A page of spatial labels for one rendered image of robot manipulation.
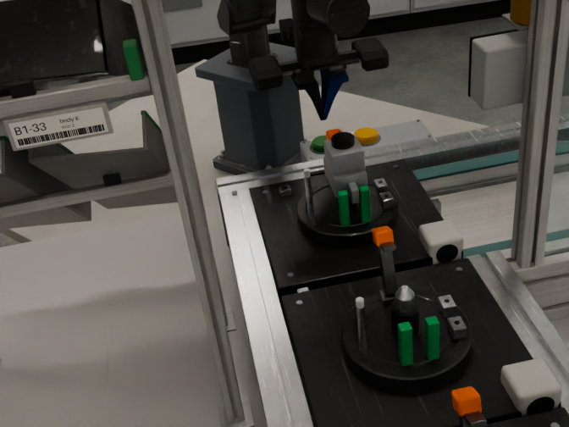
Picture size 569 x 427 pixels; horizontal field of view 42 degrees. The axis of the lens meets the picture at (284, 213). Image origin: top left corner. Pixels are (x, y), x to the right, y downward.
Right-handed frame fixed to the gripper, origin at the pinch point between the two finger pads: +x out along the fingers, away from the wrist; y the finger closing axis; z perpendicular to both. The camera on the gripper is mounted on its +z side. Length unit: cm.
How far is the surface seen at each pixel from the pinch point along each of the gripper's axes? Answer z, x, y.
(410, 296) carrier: -38.4, 5.1, -0.3
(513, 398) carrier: -48, 12, -7
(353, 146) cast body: -13.3, 1.0, -1.1
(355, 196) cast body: -17.4, 5.8, 0.0
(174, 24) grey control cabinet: 287, 87, 20
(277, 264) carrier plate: -19.5, 12.5, 11.3
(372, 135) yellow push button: 7.9, 12.3, -9.4
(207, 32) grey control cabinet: 286, 94, 4
